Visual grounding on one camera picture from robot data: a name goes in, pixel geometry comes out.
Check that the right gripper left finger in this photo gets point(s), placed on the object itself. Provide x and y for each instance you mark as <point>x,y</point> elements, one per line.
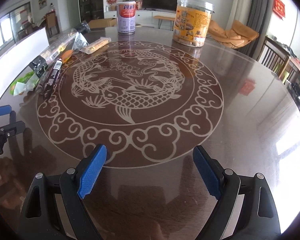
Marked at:
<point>40,219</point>

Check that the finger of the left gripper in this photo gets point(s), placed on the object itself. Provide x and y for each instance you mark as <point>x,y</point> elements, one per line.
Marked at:
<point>11,130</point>
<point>4,110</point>

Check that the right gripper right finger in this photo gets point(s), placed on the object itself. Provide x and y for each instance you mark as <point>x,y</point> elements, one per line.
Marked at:
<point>258,218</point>

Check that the green snack bag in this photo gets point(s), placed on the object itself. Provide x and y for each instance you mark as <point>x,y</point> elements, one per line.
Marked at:
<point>28,82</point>

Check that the long clear cracker sleeve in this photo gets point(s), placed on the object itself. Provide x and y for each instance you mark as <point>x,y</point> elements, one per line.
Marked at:
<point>40,64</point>

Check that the dark chocolate bar packet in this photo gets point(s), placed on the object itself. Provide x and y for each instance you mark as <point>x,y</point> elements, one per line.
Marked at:
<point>49,79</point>

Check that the orange bun clear wrapper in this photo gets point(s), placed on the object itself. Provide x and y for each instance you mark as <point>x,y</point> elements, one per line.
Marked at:
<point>66,55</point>

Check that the silver grey snack packet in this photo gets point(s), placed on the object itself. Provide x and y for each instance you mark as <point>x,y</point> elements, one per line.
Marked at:
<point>80,42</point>

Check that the beige biscuit bar packet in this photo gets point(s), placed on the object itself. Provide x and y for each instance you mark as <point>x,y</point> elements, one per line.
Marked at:
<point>93,47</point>

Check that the white storage box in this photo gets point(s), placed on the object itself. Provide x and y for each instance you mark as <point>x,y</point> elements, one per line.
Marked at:
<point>13,61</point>

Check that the wooden side table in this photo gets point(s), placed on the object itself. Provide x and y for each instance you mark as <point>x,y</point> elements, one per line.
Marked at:
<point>51,22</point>

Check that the red flower arrangement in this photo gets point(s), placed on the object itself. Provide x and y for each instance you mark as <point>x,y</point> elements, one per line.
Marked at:
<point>112,4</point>

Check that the wooden dining chair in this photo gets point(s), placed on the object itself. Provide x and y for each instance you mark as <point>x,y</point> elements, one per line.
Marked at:
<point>279,60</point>

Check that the red white milk powder can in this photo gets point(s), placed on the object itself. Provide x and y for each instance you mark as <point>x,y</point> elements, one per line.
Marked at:
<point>126,12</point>

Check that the white tv cabinet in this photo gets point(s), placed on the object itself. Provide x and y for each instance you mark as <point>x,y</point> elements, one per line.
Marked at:
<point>148,18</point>

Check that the orange lounge chair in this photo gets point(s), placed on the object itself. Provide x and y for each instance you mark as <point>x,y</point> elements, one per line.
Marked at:
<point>236,37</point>

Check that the black television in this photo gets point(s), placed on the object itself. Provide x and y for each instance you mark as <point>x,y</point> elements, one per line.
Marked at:
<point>162,0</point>

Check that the clear jar orange label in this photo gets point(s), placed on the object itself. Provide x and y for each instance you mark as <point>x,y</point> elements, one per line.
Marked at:
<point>191,22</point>

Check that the grey curtain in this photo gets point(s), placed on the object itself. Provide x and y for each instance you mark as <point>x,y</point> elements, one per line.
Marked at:
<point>257,15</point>

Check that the white floor air conditioner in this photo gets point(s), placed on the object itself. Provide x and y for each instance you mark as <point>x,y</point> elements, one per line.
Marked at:
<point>240,11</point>

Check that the red window decoration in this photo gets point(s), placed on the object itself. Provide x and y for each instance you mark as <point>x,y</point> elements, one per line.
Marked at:
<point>279,9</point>

